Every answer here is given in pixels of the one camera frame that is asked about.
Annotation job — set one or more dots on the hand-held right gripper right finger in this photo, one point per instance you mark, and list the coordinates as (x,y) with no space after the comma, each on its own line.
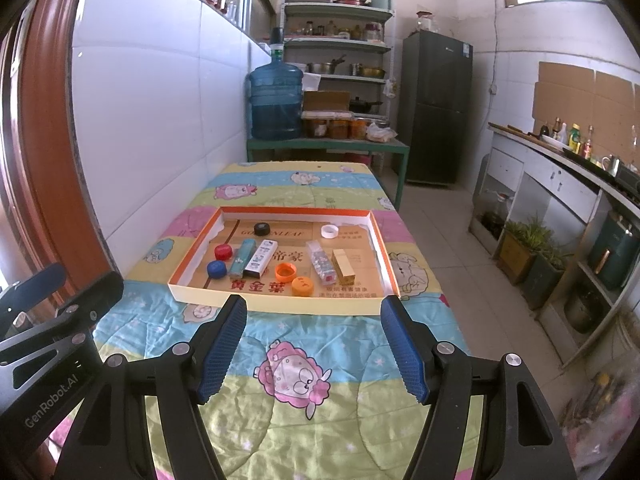
(402,350)

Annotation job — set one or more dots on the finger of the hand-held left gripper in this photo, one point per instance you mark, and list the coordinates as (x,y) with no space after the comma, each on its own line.
(95,292)
(35,282)

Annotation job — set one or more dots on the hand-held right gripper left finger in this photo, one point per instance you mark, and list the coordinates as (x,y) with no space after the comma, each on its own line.
(222,350)

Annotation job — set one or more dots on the blue bottle cap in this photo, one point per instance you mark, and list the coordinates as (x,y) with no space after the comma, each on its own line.
(216,269)

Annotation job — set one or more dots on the shallow orange-rimmed cardboard box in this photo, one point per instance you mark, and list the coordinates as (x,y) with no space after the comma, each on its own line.
(300,305)

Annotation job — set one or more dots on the teal lighter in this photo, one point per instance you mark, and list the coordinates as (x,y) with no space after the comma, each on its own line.
(242,257)

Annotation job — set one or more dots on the red bottle cap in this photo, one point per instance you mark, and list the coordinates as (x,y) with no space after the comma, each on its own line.
(224,251)

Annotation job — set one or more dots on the orange bottle cap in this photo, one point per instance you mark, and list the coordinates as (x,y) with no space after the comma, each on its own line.
(302,286)
(285,273)

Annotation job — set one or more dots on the white cartoon printed lighter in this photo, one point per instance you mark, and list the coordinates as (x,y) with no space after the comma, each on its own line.
(260,258)

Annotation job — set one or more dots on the small gold box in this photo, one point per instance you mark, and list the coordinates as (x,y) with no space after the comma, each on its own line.
(344,265)

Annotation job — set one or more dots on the clear plastic packet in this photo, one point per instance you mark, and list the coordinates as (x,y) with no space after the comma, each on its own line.
(320,262)

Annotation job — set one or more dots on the black bottle cap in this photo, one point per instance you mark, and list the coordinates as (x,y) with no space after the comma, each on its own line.
(261,229)

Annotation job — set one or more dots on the white bottle cap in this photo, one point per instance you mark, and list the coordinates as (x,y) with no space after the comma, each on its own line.
(330,231)

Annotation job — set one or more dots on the cartoon sheep printed blanket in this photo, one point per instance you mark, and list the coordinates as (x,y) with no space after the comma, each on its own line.
(300,330)

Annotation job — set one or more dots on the gold printed cardboard sheet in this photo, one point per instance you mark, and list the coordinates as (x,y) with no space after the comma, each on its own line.
(362,267)

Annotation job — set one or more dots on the potted plant brown planter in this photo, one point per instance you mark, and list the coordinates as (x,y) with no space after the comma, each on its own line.
(517,257)

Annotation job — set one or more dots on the red-brown wooden door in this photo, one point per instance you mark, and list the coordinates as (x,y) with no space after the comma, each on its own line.
(45,135)

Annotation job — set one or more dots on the potted plant dark planter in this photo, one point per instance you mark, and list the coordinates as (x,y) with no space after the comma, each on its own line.
(545,280)

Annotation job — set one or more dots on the dark cooking pot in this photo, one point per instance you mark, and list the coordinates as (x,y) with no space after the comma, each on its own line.
(585,310)

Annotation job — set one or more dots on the clear plastic bag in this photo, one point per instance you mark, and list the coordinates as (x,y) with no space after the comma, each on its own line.
(382,133)

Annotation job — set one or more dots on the green table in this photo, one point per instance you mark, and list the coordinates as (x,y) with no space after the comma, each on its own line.
(325,145)

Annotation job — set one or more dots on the jar of preserved food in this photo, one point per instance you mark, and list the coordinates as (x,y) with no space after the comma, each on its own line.
(315,127)
(361,130)
(338,129)

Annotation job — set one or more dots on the dark green kitchen appliance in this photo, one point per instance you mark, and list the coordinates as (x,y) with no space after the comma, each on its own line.
(612,250)

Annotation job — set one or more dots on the grey kitchen counter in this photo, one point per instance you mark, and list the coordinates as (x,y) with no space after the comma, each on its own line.
(545,165)

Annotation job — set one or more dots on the dark refrigerator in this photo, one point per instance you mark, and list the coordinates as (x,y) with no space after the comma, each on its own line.
(435,110)

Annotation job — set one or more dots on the black frying pan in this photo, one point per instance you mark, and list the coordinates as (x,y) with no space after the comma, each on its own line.
(365,106)

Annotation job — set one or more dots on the blue water jug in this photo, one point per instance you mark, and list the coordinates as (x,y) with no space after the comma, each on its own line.
(275,105)

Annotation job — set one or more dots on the brown cardboard box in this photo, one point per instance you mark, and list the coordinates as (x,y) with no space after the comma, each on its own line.
(326,101)

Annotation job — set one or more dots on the white plastic bottle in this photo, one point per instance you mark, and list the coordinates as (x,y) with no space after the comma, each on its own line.
(564,134)

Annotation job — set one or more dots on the dark sauce bottle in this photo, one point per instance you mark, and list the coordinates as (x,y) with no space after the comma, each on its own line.
(556,127)

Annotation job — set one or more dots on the green yellow bottle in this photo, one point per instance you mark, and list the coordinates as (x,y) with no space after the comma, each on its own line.
(575,139)

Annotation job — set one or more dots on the red sauce bottle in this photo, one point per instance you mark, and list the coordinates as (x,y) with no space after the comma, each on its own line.
(587,145)

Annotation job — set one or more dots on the small metal kettle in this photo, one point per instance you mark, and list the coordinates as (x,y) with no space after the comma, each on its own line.
(610,165)

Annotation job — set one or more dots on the gold metal basin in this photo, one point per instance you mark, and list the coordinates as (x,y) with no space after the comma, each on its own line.
(373,72)

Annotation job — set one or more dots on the black gas stove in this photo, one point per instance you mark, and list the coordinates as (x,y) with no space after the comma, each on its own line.
(629,179)

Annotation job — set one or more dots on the steel pot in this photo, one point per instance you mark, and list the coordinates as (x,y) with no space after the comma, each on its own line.
(322,67)

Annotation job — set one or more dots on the glass jar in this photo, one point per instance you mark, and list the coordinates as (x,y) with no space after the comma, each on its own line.
(425,22)

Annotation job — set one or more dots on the white shelf rack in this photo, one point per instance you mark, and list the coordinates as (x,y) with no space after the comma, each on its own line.
(335,10)

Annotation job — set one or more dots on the teal enamel pot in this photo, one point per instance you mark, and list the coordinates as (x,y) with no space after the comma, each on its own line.
(381,1)

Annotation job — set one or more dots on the red pan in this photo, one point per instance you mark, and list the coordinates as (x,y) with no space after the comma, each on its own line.
(350,0)

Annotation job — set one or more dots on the cardboard wall panel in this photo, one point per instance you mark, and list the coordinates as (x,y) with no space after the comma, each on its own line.
(615,102)
(562,95)

